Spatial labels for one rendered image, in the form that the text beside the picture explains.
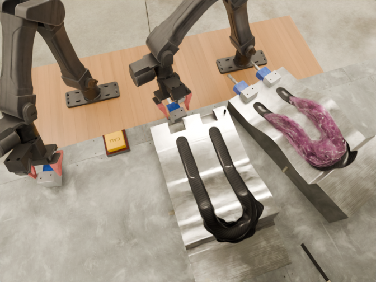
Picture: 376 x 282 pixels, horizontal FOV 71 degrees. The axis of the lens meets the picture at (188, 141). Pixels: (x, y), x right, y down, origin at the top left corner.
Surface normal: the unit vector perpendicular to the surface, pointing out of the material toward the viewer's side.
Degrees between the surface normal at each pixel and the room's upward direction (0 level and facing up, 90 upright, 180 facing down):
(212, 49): 0
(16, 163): 60
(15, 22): 41
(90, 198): 0
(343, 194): 0
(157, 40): 35
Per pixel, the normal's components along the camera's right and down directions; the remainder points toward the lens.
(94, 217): -0.01, -0.41
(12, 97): -0.24, 0.25
